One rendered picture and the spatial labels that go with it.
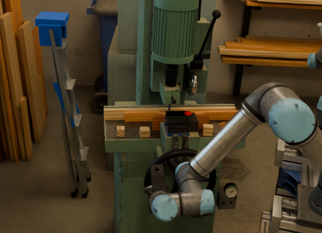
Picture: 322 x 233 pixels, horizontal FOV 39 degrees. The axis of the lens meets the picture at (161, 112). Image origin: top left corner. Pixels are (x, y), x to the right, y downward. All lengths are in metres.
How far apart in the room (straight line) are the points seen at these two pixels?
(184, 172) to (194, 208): 0.15
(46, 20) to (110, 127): 0.85
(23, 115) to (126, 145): 1.48
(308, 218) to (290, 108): 0.56
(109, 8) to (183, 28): 1.92
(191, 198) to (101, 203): 1.63
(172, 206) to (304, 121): 0.45
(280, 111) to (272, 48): 2.79
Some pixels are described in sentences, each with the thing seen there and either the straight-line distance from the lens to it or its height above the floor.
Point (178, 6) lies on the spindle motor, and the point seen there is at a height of 1.43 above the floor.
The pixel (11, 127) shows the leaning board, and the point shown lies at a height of 0.30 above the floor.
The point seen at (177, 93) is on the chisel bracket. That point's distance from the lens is 1.94.
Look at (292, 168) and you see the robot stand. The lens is 2.24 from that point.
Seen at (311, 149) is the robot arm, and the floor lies 1.18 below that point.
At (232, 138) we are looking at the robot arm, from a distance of 1.46.
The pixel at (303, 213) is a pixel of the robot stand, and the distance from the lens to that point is 1.75.
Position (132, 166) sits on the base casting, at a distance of 1.95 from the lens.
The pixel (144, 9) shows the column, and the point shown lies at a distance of 2.04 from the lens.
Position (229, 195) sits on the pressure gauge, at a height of 0.64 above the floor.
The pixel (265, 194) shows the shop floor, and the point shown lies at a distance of 3.22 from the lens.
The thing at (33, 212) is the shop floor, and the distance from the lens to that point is 2.97.
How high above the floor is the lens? 1.85
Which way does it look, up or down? 27 degrees down
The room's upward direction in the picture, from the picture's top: 3 degrees clockwise
